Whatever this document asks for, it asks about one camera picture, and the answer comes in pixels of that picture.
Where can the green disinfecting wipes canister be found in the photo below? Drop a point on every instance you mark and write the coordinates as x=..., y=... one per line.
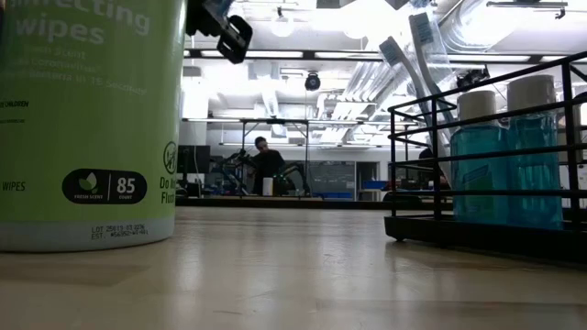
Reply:
x=91, y=137

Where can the person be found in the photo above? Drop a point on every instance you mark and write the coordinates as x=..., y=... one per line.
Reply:
x=426, y=155
x=268, y=167

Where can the white pendant lamp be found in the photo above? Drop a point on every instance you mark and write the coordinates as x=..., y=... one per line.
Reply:
x=282, y=25

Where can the white cup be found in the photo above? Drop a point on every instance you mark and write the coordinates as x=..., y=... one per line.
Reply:
x=268, y=187

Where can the black ceiling-hung device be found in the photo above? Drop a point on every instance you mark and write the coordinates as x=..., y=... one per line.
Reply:
x=472, y=79

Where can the round black hanging device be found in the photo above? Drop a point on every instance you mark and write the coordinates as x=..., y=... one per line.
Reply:
x=313, y=82

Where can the black background workstation frame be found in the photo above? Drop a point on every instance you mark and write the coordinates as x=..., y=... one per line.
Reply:
x=275, y=121

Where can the blue storage bin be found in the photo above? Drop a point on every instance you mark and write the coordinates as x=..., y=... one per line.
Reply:
x=373, y=185

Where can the blue mouthwash bottle white cap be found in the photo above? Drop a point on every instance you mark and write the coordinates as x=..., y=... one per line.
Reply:
x=479, y=183
x=534, y=183

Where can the blue toothbrush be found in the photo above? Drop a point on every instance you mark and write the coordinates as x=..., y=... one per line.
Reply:
x=422, y=29
x=393, y=51

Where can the black monitor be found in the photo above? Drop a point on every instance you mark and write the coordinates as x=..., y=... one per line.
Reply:
x=193, y=159

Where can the black overhead frame beam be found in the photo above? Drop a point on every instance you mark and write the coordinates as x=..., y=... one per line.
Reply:
x=309, y=55

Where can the black aluminium table frame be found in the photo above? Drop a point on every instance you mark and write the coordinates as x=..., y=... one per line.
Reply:
x=206, y=201

